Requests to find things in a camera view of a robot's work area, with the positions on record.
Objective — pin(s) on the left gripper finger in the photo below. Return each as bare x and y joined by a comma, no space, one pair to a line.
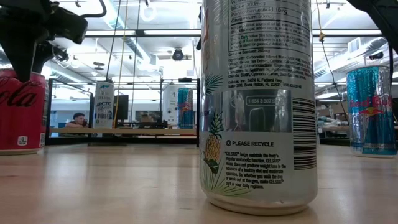
46,51
21,56

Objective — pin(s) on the red Coca-Cola can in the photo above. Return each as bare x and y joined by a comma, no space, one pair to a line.
21,118

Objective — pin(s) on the white Celsius Arctic Vibe can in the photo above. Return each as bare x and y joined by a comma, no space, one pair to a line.
103,109

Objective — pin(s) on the Celsius can orange print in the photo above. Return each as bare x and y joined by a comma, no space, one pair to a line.
169,105

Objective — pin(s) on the blue silver Red Bull can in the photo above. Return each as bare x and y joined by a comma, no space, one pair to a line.
185,109
370,124

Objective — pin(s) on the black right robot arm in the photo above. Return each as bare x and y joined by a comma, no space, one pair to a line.
382,15

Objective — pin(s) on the person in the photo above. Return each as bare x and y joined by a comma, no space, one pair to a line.
78,119

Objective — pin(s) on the black computer monitor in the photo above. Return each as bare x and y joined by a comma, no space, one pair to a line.
121,107

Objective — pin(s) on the long ceiling light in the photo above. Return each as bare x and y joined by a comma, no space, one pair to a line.
140,32

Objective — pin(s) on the black ceiling fixture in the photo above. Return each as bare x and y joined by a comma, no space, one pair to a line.
178,54

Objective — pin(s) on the Celsius can pineapple print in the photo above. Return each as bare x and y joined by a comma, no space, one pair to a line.
258,140

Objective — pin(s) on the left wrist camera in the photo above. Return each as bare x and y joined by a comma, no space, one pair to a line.
71,26

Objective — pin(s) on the wooden shelf black metal frame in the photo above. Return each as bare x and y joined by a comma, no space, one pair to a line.
124,131

